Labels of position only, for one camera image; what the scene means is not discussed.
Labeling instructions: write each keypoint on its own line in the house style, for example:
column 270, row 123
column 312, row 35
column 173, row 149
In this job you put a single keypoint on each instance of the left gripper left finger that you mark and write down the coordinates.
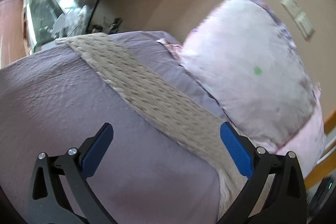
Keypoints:
column 48, row 202

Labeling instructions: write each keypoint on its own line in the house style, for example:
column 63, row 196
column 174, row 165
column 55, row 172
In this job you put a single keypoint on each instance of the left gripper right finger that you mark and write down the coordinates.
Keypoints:
column 286, row 201

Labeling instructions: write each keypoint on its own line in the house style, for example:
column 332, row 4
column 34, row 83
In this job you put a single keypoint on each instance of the beige cable-knit sweater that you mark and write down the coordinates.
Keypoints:
column 149, row 79

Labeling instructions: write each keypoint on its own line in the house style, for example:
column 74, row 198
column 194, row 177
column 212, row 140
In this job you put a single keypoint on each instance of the black device with green light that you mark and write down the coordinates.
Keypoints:
column 323, row 193

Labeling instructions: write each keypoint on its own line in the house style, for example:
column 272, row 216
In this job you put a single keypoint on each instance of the lavender bed sheet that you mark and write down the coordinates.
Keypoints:
column 53, row 100

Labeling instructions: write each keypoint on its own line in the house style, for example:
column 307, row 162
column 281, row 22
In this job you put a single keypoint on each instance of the left pink floral pillow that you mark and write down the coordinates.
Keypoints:
column 244, row 56

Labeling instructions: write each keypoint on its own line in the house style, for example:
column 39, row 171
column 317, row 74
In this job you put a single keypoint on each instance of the white wall switch plate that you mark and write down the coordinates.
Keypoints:
column 299, row 17

